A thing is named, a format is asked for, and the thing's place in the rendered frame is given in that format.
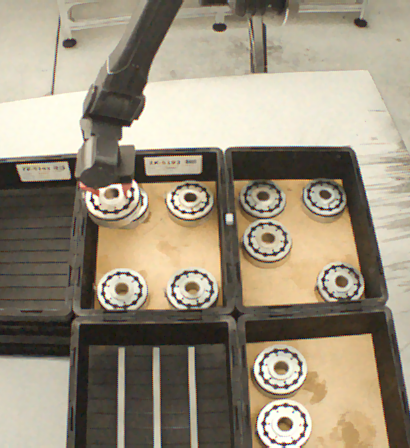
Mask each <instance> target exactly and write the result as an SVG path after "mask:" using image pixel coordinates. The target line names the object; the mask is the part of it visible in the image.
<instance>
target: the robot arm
mask: <svg viewBox="0 0 410 448"><path fill-rule="evenodd" d="M184 1H185V0H139V1H138V4H137V6H136V8H135V11H134V13H133V15H132V18H131V20H130V22H129V24H128V25H127V27H126V28H125V31H124V34H123V35H122V37H121V39H120V41H119V43H118V44H117V45H116V47H115V48H114V50H113V51H112V53H111V54H110V55H109V56H107V58H106V61H105V64H104V66H103V67H101V69H100V71H99V74H98V76H97V77H96V79H95V82H94V84H93V83H92V84H91V85H90V87H89V89H88V92H87V94H86V97H85V99H84V102H83V111H82V116H81V117H80V120H79V125H80V129H81V132H82V138H83V144H82V145H81V148H79V149H78V154H77V163H76V173H75V178H76V181H79V179H80V188H81V189H84V190H86V191H88V192H91V193H92V194H93V195H95V196H96V197H99V192H100V190H99V189H104V188H107V187H110V186H111V185H115V184H121V189H122V192H123V195H124V197H126V195H127V191H128V189H129V188H130V187H131V186H132V184H133V177H134V172H135V158H136V150H135V146H134V145H119V142H118V141H121V139H122V128H123V127H129V128H130V126H132V124H133V122H134V121H138V120H139V118H140V116H141V115H142V113H143V111H144V108H145V104H146V97H145V95H143V90H145V88H146V86H147V84H148V77H149V72H150V68H151V65H152V62H153V59H154V57H155V55H156V53H157V51H158V49H159V47H160V46H161V45H162V43H163V41H164V39H165V38H166V35H167V33H168V31H169V30H170V28H171V25H172V23H173V22H174V20H175V18H176V16H177V14H178V12H179V11H180V9H181V6H182V5H183V3H184Z"/></svg>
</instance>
